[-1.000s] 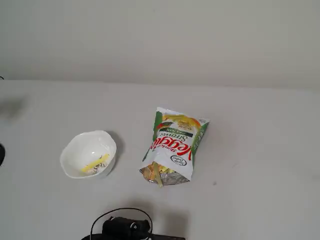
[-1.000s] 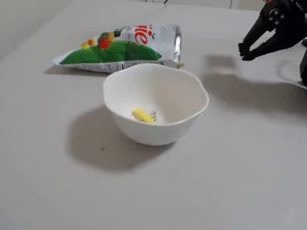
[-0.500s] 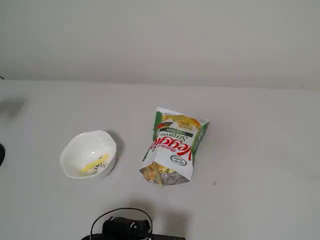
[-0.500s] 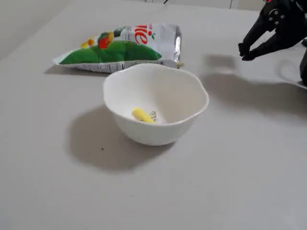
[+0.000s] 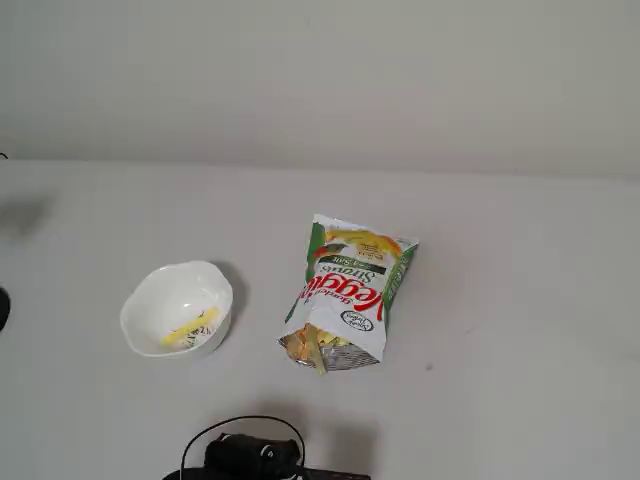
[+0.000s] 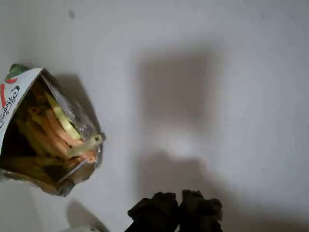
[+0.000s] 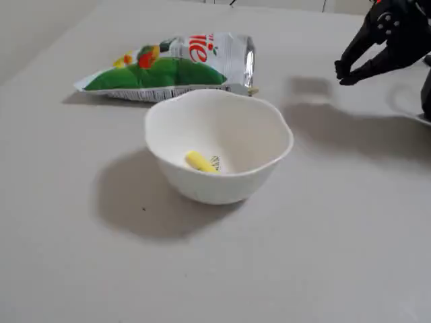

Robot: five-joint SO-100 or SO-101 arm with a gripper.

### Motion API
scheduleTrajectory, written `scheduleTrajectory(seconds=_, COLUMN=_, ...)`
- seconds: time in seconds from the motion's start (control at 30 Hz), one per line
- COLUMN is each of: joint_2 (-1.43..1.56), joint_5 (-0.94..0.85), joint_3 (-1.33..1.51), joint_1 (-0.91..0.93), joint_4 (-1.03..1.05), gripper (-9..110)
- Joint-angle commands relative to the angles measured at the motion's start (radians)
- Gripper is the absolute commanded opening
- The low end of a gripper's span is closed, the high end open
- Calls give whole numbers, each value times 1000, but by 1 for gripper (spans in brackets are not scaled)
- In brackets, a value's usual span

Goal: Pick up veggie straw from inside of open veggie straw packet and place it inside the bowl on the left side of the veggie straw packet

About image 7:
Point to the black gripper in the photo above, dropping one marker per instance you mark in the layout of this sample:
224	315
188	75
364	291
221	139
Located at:
387	25

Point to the yellow veggie straw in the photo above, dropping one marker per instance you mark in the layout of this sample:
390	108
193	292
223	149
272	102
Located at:
200	162

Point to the pale green veggie straw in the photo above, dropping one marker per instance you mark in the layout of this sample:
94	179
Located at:
253	91

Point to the white ceramic bowl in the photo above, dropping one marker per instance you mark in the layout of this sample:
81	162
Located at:
215	188

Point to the veggie straw snack packet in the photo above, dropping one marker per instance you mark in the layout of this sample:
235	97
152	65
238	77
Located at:
161	74

